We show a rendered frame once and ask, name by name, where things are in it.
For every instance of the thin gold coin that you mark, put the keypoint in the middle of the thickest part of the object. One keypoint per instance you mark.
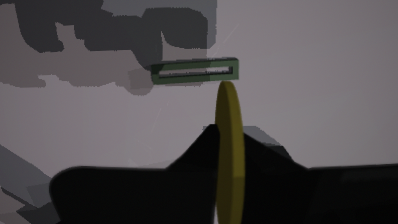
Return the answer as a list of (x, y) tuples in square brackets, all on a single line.
[(231, 170)]

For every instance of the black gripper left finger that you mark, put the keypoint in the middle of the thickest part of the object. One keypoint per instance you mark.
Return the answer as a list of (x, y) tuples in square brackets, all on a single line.
[(183, 193)]

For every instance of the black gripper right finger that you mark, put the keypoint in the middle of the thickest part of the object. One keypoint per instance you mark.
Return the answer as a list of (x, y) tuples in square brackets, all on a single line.
[(280, 191)]

